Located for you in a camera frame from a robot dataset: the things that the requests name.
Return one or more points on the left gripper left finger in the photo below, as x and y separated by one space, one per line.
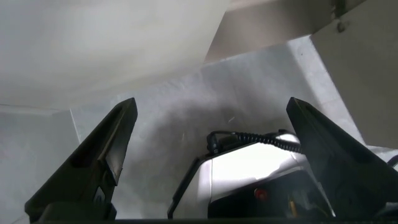
93 161

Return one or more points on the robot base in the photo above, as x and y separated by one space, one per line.
248 183

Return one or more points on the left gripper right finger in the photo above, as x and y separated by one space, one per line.
335 161

